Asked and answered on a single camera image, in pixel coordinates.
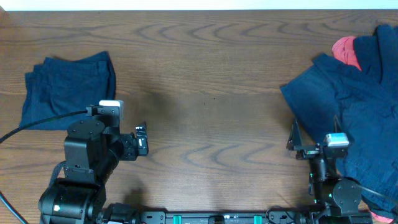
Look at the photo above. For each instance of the red garment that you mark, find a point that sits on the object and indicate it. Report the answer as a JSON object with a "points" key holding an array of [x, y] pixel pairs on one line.
{"points": [[343, 50]]}

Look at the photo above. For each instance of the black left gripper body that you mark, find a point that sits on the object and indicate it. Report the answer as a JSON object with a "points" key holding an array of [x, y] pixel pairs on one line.
{"points": [[129, 151]]}

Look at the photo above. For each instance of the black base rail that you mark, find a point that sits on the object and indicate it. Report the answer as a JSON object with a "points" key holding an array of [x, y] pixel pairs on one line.
{"points": [[217, 217]]}

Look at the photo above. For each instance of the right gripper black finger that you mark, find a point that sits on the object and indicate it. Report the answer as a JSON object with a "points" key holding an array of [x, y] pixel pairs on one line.
{"points": [[337, 125], [294, 142]]}

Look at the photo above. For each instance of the dark navy shorts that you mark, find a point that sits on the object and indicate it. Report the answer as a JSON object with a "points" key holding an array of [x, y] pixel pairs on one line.
{"points": [[56, 87]]}

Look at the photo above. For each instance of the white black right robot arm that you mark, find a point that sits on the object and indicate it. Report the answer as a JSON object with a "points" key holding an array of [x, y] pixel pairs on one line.
{"points": [[336, 198]]}

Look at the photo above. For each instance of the dark navy clothes pile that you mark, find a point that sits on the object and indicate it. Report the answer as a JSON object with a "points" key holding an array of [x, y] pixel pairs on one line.
{"points": [[366, 103]]}

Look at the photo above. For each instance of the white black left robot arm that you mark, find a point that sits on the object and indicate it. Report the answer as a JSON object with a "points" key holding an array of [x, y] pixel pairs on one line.
{"points": [[92, 152]]}

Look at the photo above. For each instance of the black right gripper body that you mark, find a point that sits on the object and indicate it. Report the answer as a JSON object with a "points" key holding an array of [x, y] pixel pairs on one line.
{"points": [[306, 152]]}

